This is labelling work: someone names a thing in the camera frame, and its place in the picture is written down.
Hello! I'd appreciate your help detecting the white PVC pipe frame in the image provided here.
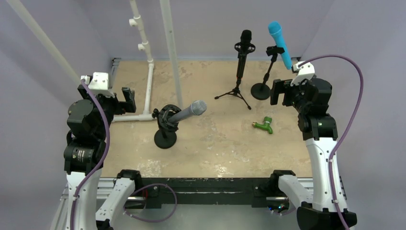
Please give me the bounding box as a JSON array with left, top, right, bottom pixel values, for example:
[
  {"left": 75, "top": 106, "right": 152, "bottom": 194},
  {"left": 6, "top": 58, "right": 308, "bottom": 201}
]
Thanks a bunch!
[{"left": 6, "top": 0, "right": 178, "bottom": 122}]

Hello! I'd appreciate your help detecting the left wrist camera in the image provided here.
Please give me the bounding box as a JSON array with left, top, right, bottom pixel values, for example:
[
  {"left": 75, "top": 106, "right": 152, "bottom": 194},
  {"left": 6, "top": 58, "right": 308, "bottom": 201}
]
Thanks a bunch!
[{"left": 80, "top": 72, "right": 115, "bottom": 98}]

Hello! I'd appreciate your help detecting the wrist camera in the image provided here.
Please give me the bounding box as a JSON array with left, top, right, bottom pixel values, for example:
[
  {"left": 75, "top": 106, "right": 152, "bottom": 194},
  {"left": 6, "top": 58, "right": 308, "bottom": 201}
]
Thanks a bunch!
[
  {"left": 290, "top": 61, "right": 315, "bottom": 86},
  {"left": 80, "top": 72, "right": 115, "bottom": 98}
]

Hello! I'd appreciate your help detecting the silver grey microphone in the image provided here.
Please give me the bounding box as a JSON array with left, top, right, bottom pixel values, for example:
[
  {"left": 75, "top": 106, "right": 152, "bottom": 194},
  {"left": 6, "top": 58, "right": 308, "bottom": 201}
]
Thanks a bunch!
[{"left": 168, "top": 100, "right": 207, "bottom": 124}]

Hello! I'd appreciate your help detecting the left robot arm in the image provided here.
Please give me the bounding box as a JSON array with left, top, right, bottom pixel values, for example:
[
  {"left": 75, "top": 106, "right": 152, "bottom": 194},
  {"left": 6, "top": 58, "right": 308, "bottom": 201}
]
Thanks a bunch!
[{"left": 64, "top": 85, "right": 143, "bottom": 230}]

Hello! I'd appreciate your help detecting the blue microphone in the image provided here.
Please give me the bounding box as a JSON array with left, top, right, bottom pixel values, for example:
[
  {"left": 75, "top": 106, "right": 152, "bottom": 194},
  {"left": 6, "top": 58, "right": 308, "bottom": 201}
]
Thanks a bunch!
[{"left": 268, "top": 21, "right": 292, "bottom": 70}]

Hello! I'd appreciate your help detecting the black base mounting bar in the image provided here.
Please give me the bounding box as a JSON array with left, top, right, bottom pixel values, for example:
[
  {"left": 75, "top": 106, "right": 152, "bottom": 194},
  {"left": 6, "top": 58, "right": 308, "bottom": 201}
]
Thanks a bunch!
[{"left": 132, "top": 178, "right": 291, "bottom": 211}]

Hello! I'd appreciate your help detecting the black microphone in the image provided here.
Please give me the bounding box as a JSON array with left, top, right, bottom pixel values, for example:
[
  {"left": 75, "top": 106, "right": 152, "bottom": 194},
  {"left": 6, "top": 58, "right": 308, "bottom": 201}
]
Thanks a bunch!
[{"left": 235, "top": 30, "right": 252, "bottom": 79}]

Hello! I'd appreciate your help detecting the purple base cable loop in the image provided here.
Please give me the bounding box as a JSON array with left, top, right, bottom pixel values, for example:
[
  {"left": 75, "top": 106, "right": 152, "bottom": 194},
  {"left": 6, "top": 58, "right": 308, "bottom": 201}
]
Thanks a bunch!
[{"left": 123, "top": 183, "right": 178, "bottom": 223}]

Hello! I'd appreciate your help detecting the aluminium rail frame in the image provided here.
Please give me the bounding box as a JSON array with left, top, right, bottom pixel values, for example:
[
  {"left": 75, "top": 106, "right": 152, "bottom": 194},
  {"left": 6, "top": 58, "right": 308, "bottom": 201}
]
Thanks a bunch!
[{"left": 51, "top": 170, "right": 357, "bottom": 230}]

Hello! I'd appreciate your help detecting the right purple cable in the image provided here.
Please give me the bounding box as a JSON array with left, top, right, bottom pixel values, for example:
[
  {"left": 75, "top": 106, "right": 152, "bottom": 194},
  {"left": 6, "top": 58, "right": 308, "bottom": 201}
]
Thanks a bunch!
[{"left": 298, "top": 54, "right": 364, "bottom": 230}]

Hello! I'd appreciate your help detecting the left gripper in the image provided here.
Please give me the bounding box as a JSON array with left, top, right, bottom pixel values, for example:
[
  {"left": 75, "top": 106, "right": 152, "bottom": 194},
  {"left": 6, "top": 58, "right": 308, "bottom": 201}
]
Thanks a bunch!
[{"left": 79, "top": 83, "right": 135, "bottom": 138}]

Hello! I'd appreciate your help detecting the black clip round-base stand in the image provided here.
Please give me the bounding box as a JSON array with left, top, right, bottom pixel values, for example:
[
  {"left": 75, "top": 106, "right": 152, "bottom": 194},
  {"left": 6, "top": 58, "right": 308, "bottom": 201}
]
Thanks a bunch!
[{"left": 250, "top": 46, "right": 284, "bottom": 101}]

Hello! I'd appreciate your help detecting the green tap faucet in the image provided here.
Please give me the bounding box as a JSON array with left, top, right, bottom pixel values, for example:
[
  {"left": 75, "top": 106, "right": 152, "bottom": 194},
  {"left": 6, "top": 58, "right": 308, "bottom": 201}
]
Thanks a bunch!
[{"left": 252, "top": 116, "right": 273, "bottom": 134}]

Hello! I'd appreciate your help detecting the black shock-mount round-base stand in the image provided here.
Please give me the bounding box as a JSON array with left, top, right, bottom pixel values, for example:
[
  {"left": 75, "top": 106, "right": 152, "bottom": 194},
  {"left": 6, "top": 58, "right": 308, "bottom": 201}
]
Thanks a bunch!
[{"left": 152, "top": 104, "right": 180, "bottom": 149}]

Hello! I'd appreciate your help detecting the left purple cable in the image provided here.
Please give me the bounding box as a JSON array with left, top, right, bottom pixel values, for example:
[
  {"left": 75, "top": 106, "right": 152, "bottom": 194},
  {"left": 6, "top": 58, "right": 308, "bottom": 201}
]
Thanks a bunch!
[{"left": 69, "top": 79, "right": 111, "bottom": 230}]

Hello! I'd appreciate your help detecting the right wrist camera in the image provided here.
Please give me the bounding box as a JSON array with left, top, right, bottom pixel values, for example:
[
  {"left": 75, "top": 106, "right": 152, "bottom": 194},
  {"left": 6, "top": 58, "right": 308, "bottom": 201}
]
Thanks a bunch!
[{"left": 290, "top": 61, "right": 315, "bottom": 86}]

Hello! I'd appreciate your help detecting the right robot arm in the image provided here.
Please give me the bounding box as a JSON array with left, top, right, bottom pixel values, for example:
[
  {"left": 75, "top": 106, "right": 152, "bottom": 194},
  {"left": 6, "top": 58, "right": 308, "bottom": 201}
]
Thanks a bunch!
[{"left": 269, "top": 78, "right": 357, "bottom": 230}]

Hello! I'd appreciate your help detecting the black tripod mic stand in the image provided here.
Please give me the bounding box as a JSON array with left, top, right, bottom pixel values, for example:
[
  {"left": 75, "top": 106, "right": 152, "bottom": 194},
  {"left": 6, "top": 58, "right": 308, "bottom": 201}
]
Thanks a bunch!
[{"left": 214, "top": 44, "right": 256, "bottom": 110}]

